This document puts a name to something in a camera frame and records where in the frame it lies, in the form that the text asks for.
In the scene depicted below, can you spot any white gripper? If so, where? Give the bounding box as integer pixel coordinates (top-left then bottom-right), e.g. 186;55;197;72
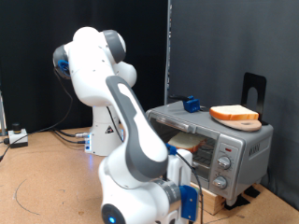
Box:
165;148;194;224

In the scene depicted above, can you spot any white bread slice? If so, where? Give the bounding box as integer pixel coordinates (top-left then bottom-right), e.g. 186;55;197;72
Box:
167;131;207;154
208;104;260;122

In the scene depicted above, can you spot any metal spatula with blue grip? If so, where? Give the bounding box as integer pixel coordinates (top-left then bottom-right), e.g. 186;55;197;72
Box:
167;93;209;114

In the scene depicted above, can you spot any silver oven knob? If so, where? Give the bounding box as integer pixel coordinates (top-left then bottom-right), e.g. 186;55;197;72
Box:
212;175;228;190
217;155;232;171

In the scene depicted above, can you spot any silver toaster oven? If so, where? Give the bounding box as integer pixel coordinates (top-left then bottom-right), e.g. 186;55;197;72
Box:
145;100;275;207

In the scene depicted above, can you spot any wooden slatted block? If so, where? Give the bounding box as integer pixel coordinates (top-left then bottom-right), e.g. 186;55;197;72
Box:
189;181;227;217

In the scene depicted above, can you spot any black foam pad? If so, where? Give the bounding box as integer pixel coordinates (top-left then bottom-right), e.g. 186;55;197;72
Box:
244;185;262;199
223;194;251;211

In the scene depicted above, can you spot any round wooden cutting board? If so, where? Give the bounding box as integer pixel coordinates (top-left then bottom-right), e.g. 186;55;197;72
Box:
214;117;263;133

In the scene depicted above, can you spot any black metal bookend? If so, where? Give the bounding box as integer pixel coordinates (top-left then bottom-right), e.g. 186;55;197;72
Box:
241;72;269;126

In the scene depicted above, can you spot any tall metal pole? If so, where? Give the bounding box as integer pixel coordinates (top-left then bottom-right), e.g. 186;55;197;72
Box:
164;0;173;105

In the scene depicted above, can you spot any grey curtain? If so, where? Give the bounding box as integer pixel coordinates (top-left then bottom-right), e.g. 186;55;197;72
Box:
169;0;299;211

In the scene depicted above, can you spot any white box with black button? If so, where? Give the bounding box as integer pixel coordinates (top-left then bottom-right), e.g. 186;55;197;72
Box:
7;122;29;149

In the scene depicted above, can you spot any black curtain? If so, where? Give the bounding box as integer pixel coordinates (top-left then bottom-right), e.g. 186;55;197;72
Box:
0;0;169;135

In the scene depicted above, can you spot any blue cable clip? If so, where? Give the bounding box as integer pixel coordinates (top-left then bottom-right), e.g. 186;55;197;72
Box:
58;59;71;77
165;143;178;156

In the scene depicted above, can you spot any black camera cable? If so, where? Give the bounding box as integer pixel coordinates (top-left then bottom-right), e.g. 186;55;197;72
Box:
106;105;205;224

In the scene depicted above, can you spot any wire oven rack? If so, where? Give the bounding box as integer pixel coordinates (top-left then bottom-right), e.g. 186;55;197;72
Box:
191;136;217;167

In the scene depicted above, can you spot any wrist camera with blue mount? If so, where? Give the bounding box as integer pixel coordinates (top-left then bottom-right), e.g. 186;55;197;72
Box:
178;184;200;223

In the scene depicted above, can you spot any black base cable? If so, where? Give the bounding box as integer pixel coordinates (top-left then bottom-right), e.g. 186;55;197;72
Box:
53;130;88;145
53;127;92;139

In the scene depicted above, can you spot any long black cable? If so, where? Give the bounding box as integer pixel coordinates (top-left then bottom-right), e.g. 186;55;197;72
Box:
0;69;75;162

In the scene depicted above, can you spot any short metal post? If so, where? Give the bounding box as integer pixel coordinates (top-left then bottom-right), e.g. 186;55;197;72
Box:
0;90;7;137

